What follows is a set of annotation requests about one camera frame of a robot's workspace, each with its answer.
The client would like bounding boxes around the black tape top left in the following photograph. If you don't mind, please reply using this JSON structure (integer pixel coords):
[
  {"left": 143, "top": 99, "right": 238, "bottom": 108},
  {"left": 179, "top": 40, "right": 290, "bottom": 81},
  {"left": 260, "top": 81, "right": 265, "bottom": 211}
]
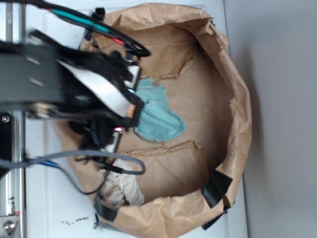
[{"left": 78, "top": 7, "right": 106, "bottom": 51}]

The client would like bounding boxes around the black tape bottom left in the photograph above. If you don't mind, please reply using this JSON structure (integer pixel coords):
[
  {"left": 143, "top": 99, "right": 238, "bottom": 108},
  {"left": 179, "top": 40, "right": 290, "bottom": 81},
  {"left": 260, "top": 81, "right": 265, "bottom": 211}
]
[{"left": 94, "top": 192, "right": 117, "bottom": 230}]

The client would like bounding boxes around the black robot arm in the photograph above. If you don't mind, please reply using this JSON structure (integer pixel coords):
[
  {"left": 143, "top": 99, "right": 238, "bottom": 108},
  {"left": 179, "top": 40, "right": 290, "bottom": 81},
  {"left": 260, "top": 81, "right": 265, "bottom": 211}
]
[{"left": 0, "top": 30, "right": 144, "bottom": 149}]

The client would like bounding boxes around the blue terry cloth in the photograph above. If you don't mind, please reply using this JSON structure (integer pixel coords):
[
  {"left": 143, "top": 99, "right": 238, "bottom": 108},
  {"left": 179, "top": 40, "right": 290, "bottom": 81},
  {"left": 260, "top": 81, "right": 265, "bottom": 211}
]
[{"left": 134, "top": 77, "right": 186, "bottom": 142}]

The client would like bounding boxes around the crumpled white cloth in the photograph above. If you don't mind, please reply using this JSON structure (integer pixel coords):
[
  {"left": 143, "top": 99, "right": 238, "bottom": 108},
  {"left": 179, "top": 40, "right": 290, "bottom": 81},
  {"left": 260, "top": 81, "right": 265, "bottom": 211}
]
[{"left": 98, "top": 169, "right": 145, "bottom": 209}]

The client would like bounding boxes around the black tape bottom right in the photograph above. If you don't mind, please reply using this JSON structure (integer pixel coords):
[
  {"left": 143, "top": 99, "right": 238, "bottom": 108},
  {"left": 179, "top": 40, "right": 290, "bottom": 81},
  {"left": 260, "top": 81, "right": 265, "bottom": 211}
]
[{"left": 201, "top": 170, "right": 233, "bottom": 208}]

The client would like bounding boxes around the aluminium frame rail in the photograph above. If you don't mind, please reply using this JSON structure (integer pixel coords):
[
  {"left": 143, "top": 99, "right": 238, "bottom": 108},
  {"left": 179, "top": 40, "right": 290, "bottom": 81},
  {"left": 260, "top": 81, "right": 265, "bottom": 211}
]
[{"left": 0, "top": 3, "right": 27, "bottom": 238}]

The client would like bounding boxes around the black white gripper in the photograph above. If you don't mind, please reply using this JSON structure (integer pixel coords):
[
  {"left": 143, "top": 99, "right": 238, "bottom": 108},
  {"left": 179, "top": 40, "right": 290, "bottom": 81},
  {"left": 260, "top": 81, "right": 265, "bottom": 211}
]
[{"left": 56, "top": 49, "right": 144, "bottom": 149}]

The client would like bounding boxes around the black tape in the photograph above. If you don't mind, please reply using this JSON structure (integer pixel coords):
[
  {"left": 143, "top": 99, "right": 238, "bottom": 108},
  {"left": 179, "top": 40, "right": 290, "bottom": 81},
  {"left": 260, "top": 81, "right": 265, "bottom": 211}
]
[
  {"left": 94, "top": 192, "right": 117, "bottom": 230},
  {"left": 201, "top": 170, "right": 233, "bottom": 208},
  {"left": 78, "top": 7, "right": 106, "bottom": 51}
]

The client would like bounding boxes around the black green red cable bundle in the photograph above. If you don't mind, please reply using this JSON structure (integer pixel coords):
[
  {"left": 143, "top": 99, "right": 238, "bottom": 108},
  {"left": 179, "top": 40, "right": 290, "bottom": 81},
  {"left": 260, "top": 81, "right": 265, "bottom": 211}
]
[{"left": 14, "top": 0, "right": 152, "bottom": 58}]

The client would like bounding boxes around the metal corner bracket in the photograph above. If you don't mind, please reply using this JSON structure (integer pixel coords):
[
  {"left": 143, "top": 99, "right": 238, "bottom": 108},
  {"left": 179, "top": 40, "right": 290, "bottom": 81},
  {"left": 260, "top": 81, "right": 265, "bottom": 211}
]
[{"left": 0, "top": 215, "right": 19, "bottom": 238}]

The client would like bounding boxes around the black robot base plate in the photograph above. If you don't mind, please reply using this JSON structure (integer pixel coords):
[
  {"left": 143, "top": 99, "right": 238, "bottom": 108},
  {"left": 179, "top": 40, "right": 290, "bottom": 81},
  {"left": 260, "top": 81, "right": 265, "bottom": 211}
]
[{"left": 0, "top": 113, "right": 13, "bottom": 180}]

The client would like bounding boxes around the brown paper bag tray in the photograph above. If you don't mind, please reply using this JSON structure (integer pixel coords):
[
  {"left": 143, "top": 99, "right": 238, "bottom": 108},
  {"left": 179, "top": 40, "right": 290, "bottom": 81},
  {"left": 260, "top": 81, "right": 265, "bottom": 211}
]
[{"left": 52, "top": 2, "right": 253, "bottom": 238}]

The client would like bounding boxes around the grey cable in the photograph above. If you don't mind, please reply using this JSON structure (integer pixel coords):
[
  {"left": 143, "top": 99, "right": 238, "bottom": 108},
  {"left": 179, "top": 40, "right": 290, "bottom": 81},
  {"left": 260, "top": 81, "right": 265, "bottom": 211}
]
[{"left": 0, "top": 149, "right": 146, "bottom": 176}]

